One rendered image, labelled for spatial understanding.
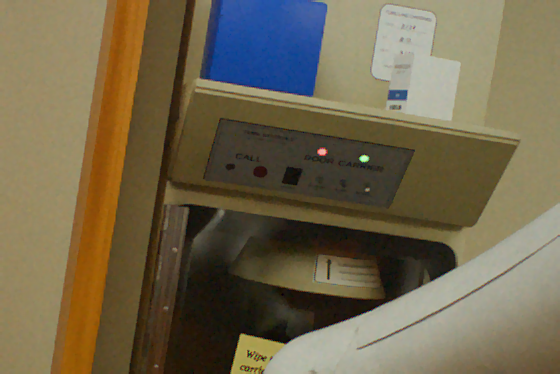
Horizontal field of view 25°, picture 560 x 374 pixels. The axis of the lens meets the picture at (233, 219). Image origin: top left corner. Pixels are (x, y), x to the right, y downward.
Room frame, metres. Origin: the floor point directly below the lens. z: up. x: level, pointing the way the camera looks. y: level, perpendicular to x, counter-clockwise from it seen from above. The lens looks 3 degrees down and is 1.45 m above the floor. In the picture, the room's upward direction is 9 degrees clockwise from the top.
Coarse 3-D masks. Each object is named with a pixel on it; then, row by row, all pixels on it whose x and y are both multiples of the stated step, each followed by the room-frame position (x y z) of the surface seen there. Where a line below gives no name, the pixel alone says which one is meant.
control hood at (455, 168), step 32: (192, 96) 1.18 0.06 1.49; (224, 96) 1.17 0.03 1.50; (256, 96) 1.17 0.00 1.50; (288, 96) 1.18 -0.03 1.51; (192, 128) 1.20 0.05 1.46; (288, 128) 1.20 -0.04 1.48; (320, 128) 1.20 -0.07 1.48; (352, 128) 1.20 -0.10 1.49; (384, 128) 1.20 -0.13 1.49; (416, 128) 1.20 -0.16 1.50; (448, 128) 1.20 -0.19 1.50; (480, 128) 1.21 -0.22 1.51; (192, 160) 1.23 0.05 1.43; (416, 160) 1.23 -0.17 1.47; (448, 160) 1.23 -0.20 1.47; (480, 160) 1.23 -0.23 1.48; (256, 192) 1.27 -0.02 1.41; (416, 192) 1.26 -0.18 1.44; (448, 192) 1.26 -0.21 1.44; (480, 192) 1.26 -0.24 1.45
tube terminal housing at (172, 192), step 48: (192, 0) 1.31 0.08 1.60; (336, 0) 1.30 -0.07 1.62; (384, 0) 1.31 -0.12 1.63; (432, 0) 1.31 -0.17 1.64; (480, 0) 1.32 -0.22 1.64; (192, 48) 1.28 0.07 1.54; (336, 48) 1.30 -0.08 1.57; (480, 48) 1.32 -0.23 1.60; (336, 96) 1.30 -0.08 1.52; (384, 96) 1.31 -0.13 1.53; (480, 96) 1.32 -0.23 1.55; (192, 192) 1.28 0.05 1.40; (240, 192) 1.29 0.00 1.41; (432, 240) 1.32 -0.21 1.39; (144, 288) 1.35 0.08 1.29
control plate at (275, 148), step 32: (224, 128) 1.20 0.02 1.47; (256, 128) 1.20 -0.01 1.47; (224, 160) 1.23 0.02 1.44; (256, 160) 1.23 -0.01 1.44; (288, 160) 1.23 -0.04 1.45; (320, 160) 1.23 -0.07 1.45; (352, 160) 1.23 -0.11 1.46; (384, 160) 1.23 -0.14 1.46; (288, 192) 1.26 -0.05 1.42; (320, 192) 1.26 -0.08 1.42; (352, 192) 1.26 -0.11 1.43; (384, 192) 1.26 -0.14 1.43
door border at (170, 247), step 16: (176, 208) 1.27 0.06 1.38; (176, 224) 1.27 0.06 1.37; (160, 240) 1.27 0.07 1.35; (176, 240) 1.27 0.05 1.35; (176, 256) 1.27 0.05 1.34; (176, 272) 1.27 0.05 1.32; (160, 288) 1.27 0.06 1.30; (176, 288) 1.27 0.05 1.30; (160, 304) 1.27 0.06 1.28; (160, 320) 1.27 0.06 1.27; (144, 336) 1.27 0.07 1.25; (160, 336) 1.27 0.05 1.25; (144, 352) 1.27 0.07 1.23; (160, 352) 1.27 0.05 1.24; (160, 368) 1.27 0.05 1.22
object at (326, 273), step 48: (192, 240) 1.27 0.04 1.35; (240, 240) 1.28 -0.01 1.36; (288, 240) 1.29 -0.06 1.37; (336, 240) 1.29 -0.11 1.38; (384, 240) 1.30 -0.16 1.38; (192, 288) 1.27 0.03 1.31; (240, 288) 1.28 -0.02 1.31; (288, 288) 1.29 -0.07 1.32; (336, 288) 1.30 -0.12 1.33; (384, 288) 1.30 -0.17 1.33; (192, 336) 1.28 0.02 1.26; (288, 336) 1.29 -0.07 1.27
